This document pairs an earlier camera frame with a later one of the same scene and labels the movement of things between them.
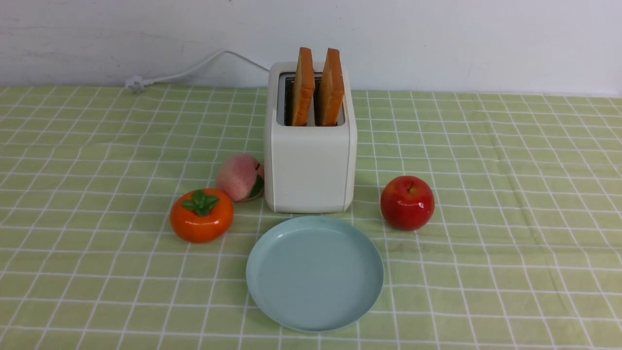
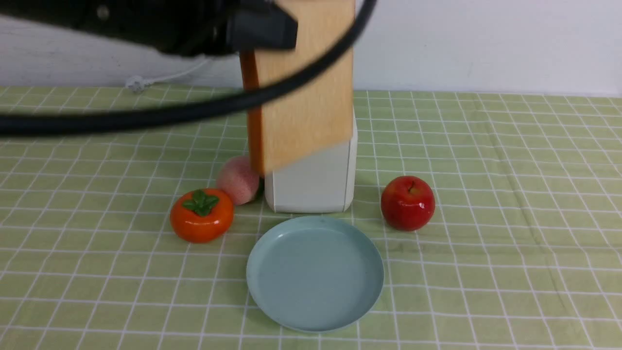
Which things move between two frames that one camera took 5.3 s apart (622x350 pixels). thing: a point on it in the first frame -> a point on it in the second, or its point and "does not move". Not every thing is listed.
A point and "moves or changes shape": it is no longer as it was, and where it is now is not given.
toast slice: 303,87 moves or changes shape
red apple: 407,202 does not move
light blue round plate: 314,274 does not move
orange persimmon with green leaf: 201,215 does not move
